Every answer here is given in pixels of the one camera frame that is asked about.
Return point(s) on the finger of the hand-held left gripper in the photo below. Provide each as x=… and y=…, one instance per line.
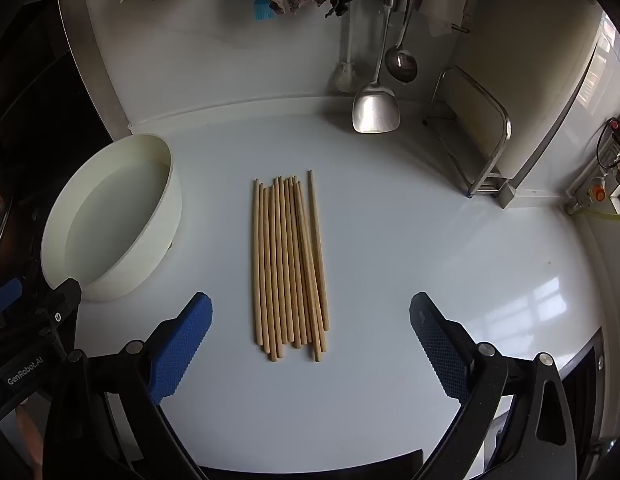
x=65, y=302
x=5, y=296

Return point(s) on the pile of wooden chopsticks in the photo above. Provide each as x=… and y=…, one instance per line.
x=285, y=270

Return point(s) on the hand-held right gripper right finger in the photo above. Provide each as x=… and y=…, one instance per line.
x=439, y=350

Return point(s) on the metal ladle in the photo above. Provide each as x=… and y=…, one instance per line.
x=401, y=65

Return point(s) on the white round bowl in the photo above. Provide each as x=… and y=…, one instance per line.
x=115, y=220

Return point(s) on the steel trim strip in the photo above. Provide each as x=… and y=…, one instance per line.
x=90, y=60

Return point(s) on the metal spatula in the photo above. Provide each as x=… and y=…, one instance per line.
x=375, y=110

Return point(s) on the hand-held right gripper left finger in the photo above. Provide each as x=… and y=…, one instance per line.
x=182, y=350

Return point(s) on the grey device with red button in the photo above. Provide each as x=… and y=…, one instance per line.
x=614, y=147

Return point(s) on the white dish brush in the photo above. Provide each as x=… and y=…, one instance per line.
x=346, y=72

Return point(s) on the metal rack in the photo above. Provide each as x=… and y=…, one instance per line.
x=497, y=125

